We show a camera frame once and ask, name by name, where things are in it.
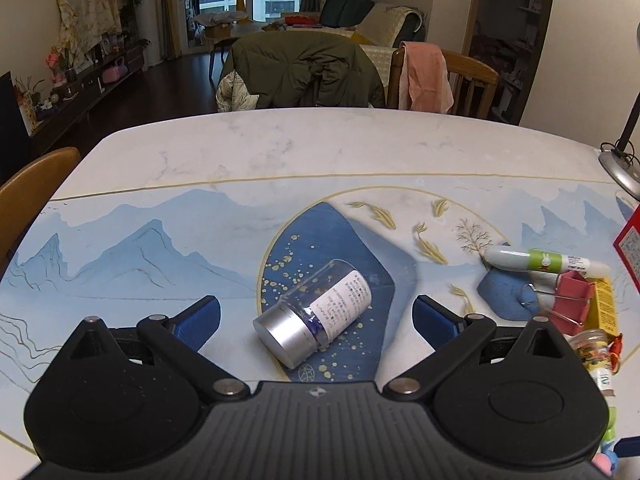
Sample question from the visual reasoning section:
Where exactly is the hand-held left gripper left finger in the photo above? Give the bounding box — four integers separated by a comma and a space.
67, 295, 251, 403

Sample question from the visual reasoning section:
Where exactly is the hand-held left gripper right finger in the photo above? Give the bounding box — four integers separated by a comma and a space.
382, 295, 571, 403

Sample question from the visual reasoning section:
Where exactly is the glass bottle silver cap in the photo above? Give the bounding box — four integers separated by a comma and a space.
252, 258, 373, 370

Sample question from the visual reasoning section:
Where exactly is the clear jar green cap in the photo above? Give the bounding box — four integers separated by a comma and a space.
567, 329, 623, 441

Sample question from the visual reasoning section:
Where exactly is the yellow box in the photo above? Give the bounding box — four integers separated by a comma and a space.
587, 276, 623, 336

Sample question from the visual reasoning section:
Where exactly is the red and white cardboard box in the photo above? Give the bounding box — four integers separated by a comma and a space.
612, 205, 640, 311

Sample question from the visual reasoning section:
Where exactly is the white tube green label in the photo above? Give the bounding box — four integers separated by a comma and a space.
482, 244, 612, 278

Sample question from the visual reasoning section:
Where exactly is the pink binder clip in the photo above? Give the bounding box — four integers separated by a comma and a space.
520, 270, 596, 335

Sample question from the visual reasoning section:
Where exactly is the plain wooden chair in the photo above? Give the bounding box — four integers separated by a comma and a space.
0, 146, 82, 266

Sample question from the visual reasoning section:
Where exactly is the silver lamp base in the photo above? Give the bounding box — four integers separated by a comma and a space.
598, 92, 640, 193

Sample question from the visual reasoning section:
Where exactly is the pink cloth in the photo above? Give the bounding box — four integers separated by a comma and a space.
400, 41, 455, 113

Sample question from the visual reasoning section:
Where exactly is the wooden chair with slatted back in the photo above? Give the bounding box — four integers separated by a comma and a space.
387, 47, 501, 121

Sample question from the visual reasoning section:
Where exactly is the dark low cabinet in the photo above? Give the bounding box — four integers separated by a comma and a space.
30, 42, 151, 136

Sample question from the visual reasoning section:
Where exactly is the pink handbag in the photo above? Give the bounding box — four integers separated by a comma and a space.
102, 57, 128, 83

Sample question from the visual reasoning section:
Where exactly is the olive green jacket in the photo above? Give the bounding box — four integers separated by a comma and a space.
220, 34, 388, 111

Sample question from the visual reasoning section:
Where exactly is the black television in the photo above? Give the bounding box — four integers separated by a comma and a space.
0, 72, 31, 171

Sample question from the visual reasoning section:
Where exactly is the bookshelf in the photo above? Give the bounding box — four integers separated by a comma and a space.
470, 0, 556, 121

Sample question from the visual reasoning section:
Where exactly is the cream quilted sofa blanket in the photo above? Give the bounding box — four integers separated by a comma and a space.
357, 4, 421, 46

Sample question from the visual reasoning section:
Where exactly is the white standing air conditioner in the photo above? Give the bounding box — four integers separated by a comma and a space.
135, 0, 163, 68

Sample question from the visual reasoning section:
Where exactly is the dark green sofa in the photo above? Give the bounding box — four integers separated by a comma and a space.
320, 0, 428, 46

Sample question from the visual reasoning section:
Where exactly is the floral hanging cloth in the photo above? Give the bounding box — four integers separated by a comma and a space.
56, 0, 121, 68

